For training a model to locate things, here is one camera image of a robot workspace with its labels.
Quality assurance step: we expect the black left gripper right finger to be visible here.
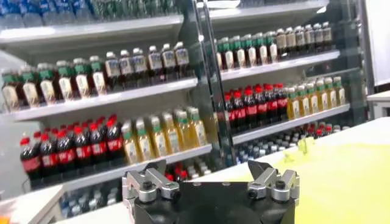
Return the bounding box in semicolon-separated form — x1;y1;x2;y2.
247;160;301;203

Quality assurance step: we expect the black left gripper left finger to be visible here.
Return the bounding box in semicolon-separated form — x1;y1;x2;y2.
122;159;181;214

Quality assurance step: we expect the lime green t-shirt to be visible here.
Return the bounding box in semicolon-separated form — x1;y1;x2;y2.
231;136;390;224

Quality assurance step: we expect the yellow juice bottle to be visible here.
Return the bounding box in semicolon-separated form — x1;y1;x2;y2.
149;114;168;158
307;83;320;114
121;121;140;165
161;111;180;155
187;107;208;147
324;77;338;109
135;117;155;161
297;85;311;117
316;80;329;112
333;75;347;107
174;109;194;150
286;87;301;120

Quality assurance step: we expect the red cap cola bottle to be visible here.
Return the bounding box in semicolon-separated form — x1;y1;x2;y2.
57;130;76;174
39;133;59;177
233;90;247;130
243;88;258;127
224;93;237;131
105;118;124;161
74;126;91;170
19;136;42;181
275;83;289;120
254;85;268;124
264;84;278;122
89;122;108;165

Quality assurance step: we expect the drinks cabinet with shelves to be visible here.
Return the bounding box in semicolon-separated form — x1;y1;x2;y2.
0;0;235;224
194;0;375;167

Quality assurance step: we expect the white side table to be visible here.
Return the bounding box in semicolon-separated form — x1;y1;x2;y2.
0;184;65;224

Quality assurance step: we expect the green cap dark tea bottle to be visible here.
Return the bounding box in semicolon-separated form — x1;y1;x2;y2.
264;30;278;64
88;55;107;96
231;35;246;68
215;39;223;71
254;32;268;65
1;70;21;113
243;33;257;67
36;63;57;105
55;60;75;102
72;57;91;99
18;67;40;108
221;37;235;70

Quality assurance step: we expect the white cap beige label bottle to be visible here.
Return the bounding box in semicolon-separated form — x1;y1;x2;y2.
275;28;288;60
285;26;297;58

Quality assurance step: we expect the white table grey frame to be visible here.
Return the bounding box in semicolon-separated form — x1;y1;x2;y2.
366;90;390;120

